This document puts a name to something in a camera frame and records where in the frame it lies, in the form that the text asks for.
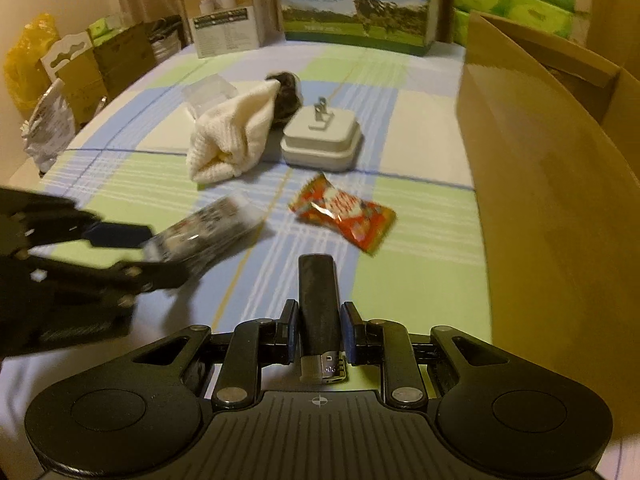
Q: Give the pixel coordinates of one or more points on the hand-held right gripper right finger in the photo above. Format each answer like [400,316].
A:
[349,337]

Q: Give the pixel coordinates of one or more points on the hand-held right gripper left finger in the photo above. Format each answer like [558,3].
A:
[288,332]

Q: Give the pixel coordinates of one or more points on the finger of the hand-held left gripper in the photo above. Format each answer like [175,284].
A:
[150,275]
[120,236]

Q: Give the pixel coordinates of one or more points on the black lighter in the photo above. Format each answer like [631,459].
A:
[316,300]

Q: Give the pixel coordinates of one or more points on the black and white packet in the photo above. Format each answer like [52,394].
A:
[210,235]

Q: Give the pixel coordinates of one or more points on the red snack packet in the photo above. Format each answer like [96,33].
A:
[345,210]

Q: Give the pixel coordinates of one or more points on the white knitted cloth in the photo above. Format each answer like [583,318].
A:
[225,135]

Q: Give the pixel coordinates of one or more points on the clear plastic lid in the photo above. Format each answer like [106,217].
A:
[205,92]

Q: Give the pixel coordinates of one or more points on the cardboard box with white flap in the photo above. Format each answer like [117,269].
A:
[75,75]

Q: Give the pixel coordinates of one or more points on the brown cardboard box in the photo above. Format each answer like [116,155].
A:
[125,60]

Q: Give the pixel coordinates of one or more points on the white power adapter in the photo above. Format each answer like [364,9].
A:
[320,145]

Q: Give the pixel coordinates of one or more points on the yellow plastic bag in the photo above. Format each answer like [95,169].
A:
[27,60]

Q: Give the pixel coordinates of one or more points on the single green tissue pack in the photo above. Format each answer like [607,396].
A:
[104,27]

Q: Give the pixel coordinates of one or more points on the dark furry ball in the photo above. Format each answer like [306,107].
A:
[287,97]

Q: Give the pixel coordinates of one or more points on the checked tablecloth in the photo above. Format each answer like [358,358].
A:
[410,125]

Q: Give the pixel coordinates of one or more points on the small beige product box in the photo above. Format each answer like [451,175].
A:
[225,25]

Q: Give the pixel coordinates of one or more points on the blue milk carton box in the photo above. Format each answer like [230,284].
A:
[350,20]

